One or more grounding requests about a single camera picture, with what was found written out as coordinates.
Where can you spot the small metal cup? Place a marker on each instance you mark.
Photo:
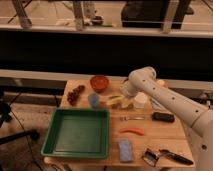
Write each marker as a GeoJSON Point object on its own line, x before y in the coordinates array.
{"type": "Point", "coordinates": [116, 105]}

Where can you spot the metal fork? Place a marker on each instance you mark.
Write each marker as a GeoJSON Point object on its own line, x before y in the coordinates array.
{"type": "Point", "coordinates": [131, 118]}

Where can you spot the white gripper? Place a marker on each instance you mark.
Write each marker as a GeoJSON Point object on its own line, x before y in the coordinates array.
{"type": "Point", "coordinates": [128, 90]}

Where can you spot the bunch of red grapes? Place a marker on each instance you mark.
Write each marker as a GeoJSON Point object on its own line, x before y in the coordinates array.
{"type": "Point", "coordinates": [73, 96]}

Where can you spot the yellow banana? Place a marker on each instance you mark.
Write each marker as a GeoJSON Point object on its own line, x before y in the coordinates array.
{"type": "Point", "coordinates": [125, 102]}

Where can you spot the blue sponge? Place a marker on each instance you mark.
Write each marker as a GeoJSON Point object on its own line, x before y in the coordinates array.
{"type": "Point", "coordinates": [125, 150]}

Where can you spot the black rectangular case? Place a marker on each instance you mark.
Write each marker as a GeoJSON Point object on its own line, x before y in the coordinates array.
{"type": "Point", "coordinates": [163, 117]}

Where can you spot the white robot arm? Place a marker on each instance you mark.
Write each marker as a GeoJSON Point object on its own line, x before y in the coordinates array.
{"type": "Point", "coordinates": [195, 115]}

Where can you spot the blue plastic cup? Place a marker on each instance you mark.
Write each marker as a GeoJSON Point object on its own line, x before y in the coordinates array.
{"type": "Point", "coordinates": [93, 100]}

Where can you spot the green plastic tray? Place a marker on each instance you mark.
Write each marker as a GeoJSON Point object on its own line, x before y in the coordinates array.
{"type": "Point", "coordinates": [78, 133]}

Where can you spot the metal spatula black handle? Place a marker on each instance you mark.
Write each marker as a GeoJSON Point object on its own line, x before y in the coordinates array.
{"type": "Point", "coordinates": [152, 158]}

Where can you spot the red bowl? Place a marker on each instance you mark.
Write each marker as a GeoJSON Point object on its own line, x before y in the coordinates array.
{"type": "Point", "coordinates": [99, 83]}

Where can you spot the white paper cup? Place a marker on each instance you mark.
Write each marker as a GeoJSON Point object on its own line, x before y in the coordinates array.
{"type": "Point", "coordinates": [140, 100]}

